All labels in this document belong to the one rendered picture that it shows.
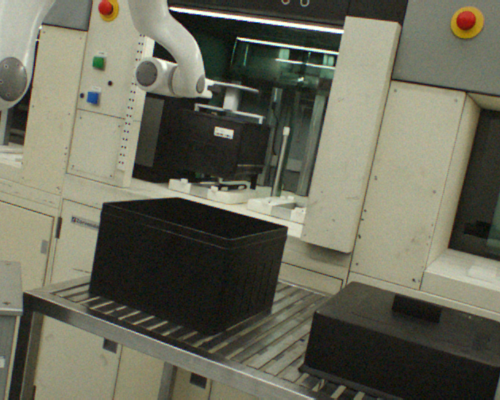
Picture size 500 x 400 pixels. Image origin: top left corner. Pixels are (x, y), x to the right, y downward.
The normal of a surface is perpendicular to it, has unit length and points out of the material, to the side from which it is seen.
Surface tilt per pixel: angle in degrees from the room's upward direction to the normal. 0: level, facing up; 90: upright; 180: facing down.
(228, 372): 90
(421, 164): 90
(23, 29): 64
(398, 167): 90
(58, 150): 90
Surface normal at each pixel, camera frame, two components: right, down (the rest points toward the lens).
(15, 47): 0.91, -0.26
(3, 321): 0.34, 0.19
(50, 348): -0.40, 0.04
